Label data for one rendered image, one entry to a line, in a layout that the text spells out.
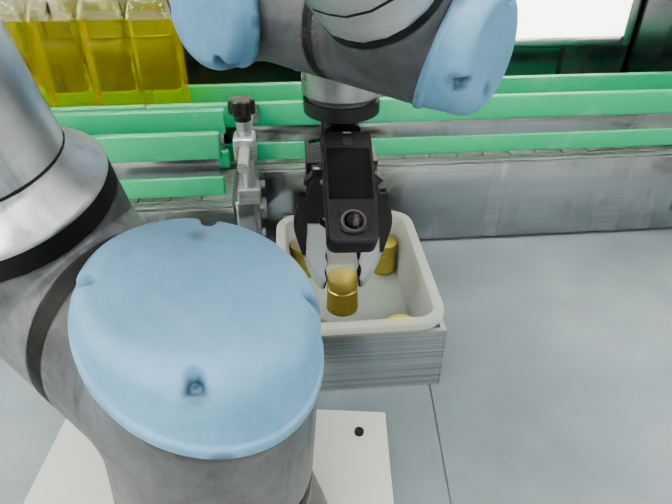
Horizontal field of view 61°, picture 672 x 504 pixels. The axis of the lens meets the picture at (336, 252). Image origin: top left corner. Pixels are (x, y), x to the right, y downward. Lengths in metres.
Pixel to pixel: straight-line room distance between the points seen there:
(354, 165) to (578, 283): 0.42
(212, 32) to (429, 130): 0.45
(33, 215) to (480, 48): 0.24
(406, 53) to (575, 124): 0.57
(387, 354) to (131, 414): 0.38
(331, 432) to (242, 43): 0.31
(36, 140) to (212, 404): 0.16
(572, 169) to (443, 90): 0.56
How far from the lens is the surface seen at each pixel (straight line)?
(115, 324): 0.26
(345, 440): 0.50
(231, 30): 0.38
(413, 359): 0.61
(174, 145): 0.68
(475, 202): 0.84
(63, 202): 0.32
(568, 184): 0.88
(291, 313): 0.26
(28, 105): 0.32
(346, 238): 0.48
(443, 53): 0.31
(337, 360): 0.60
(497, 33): 0.34
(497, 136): 0.82
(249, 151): 0.64
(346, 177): 0.51
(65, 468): 0.51
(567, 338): 0.74
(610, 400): 0.68
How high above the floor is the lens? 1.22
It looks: 35 degrees down
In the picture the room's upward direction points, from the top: straight up
